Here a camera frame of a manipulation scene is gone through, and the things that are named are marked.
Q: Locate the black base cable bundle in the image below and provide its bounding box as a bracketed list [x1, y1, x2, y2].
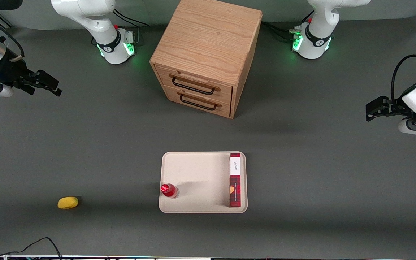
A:
[261, 10, 315, 42]
[113, 7, 151, 47]

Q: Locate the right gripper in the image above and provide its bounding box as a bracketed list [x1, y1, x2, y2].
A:
[0, 22, 62, 97]

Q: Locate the thin black cable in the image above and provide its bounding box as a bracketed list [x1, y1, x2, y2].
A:
[0, 237, 62, 259]

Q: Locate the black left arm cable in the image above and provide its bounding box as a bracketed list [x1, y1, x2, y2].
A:
[391, 54, 416, 102]

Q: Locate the wooden drawer cabinet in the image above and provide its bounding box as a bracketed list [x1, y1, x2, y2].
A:
[149, 0, 263, 119]

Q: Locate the red coke bottle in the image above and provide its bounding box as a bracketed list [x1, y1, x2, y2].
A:
[160, 183, 179, 199]

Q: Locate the wooden drawer front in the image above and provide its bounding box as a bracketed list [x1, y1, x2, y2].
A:
[154, 65, 233, 105]
[162, 86, 231, 118]

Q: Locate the red plaid cardboard box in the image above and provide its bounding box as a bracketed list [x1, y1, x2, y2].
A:
[229, 153, 242, 208]

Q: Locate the black drawer handle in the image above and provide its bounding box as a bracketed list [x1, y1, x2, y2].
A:
[172, 74, 217, 96]
[179, 92, 218, 111]

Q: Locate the beige rectangular tray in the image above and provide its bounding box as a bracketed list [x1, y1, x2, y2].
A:
[159, 151, 248, 214]

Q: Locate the yellow lemon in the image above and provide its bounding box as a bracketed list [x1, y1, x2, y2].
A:
[57, 196, 79, 210]

